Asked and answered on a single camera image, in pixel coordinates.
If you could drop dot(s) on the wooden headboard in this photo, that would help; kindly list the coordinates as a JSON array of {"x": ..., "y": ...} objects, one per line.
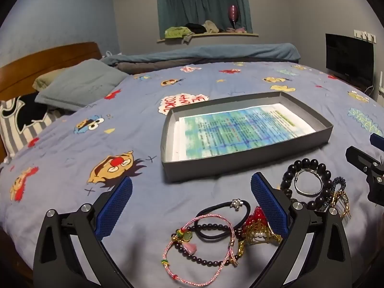
[{"x": 45, "y": 58}]

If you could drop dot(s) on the black cloth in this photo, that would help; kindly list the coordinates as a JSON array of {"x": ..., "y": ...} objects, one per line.
[{"x": 193, "y": 27}]

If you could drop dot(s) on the grey blanket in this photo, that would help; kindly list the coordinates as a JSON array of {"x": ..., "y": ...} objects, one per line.
[{"x": 156, "y": 65}]

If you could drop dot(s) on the rolled blue blanket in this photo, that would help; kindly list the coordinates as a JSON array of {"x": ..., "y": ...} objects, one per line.
[{"x": 210, "y": 51}]

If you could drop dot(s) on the olive pillow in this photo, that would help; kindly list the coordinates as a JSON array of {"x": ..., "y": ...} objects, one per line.
[{"x": 48, "y": 79}]

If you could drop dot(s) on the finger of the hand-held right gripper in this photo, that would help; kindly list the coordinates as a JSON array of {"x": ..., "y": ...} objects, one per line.
[
  {"x": 376, "y": 141},
  {"x": 360, "y": 159}
]

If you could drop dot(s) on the black flat screen television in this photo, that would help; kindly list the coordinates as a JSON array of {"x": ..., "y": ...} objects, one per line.
[{"x": 348, "y": 57}]

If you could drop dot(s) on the beige cloth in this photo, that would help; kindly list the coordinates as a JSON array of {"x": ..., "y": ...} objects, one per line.
[{"x": 211, "y": 26}]

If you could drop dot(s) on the pink balloon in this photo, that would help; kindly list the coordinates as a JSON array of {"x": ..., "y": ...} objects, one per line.
[{"x": 233, "y": 12}]

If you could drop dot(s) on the blue cartoon printed bedsheet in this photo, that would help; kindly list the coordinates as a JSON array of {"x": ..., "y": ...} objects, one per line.
[{"x": 135, "y": 120}]

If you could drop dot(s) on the pink cloth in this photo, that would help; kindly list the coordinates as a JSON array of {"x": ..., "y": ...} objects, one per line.
[{"x": 237, "y": 30}]

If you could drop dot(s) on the grey cardboard box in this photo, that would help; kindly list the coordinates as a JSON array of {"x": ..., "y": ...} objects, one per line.
[{"x": 210, "y": 168}]

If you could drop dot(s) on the wooden window sill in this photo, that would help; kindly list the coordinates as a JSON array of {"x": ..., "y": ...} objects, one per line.
[{"x": 225, "y": 35}]

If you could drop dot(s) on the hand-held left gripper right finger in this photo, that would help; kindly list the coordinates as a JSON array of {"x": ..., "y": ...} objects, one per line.
[{"x": 268, "y": 204}]

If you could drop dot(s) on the thin silver bangle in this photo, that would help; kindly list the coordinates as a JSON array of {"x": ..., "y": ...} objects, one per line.
[{"x": 296, "y": 186}]

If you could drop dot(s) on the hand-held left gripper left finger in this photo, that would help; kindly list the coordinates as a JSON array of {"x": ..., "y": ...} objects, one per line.
[{"x": 115, "y": 208}]

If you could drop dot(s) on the white wall hook rack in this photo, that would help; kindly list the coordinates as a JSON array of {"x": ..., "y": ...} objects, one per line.
[{"x": 364, "y": 35}]

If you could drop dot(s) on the grey-blue pillow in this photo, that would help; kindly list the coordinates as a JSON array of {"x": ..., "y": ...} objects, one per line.
[{"x": 81, "y": 84}]

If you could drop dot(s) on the striped black and white pillow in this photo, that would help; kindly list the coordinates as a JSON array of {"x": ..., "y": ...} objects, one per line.
[{"x": 18, "y": 126}]

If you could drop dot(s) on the green cloth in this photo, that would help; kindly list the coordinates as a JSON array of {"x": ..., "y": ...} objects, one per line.
[{"x": 177, "y": 32}]

